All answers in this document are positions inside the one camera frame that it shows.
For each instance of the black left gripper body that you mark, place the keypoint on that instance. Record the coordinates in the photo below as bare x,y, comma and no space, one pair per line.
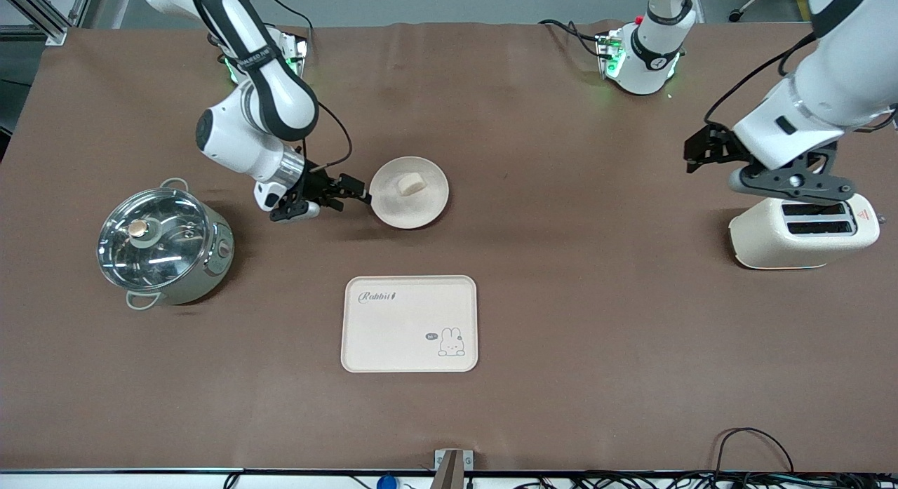
717,144

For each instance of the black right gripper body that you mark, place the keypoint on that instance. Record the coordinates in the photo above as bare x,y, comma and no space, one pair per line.
318,186

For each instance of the pale bun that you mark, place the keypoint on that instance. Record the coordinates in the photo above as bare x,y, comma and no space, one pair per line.
411,184

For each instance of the cream round plate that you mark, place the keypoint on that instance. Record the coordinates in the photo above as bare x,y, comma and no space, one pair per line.
414,208

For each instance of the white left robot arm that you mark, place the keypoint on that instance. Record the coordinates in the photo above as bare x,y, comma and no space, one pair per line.
828,89

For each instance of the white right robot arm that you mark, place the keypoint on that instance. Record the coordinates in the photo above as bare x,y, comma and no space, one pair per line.
280,103

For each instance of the cream two-slot toaster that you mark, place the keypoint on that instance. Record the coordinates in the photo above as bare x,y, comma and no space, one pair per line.
765,240

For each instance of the black chair caster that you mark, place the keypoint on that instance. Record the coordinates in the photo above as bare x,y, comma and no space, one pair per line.
736,14

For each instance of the cream rabbit print tray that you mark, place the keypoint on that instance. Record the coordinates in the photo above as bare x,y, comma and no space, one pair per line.
407,327

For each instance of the glass pot lid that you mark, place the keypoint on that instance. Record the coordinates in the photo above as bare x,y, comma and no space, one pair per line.
165,257

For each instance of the blue round object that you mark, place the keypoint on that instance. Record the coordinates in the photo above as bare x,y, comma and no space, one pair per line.
387,483

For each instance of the metal table edge bracket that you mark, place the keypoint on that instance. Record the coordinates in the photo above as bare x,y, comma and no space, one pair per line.
452,468

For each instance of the aluminium frame profile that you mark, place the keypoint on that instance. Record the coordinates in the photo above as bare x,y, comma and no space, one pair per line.
42,15

